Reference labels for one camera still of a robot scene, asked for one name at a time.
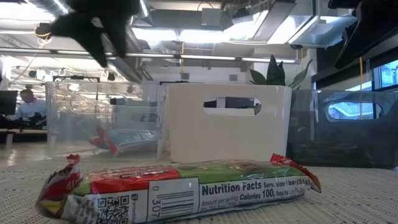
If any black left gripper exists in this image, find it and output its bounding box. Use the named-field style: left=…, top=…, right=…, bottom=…
left=51, top=0, right=141, bottom=67

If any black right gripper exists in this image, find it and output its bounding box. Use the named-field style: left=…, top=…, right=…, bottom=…
left=328, top=0, right=398, bottom=68

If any blue red-ended granola bar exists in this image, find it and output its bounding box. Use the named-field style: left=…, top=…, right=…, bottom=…
left=88, top=124, right=159, bottom=156

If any green and red granola bar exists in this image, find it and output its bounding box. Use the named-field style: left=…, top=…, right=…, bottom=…
left=35, top=153, right=323, bottom=224

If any green snake plant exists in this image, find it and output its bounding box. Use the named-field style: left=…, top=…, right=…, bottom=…
left=248, top=54, right=313, bottom=90

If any clear plastic bin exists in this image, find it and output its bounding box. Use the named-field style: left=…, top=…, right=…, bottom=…
left=45, top=81, right=170, bottom=161

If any person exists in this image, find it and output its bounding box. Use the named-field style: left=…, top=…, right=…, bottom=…
left=12, top=89, right=47, bottom=127

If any long linear ceiling light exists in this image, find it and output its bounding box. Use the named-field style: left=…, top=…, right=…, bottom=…
left=0, top=48, right=301, bottom=65

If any black computer monitor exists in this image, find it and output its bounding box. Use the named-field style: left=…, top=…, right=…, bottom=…
left=0, top=90, right=19, bottom=116

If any dark grey plastic bin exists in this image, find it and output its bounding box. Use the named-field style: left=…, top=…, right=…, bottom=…
left=285, top=89, right=398, bottom=169

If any white plastic bin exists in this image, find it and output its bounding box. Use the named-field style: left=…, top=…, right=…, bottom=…
left=164, top=83, right=293, bottom=164

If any grey woven placemat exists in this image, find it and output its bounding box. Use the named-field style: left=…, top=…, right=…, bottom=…
left=0, top=158, right=398, bottom=224

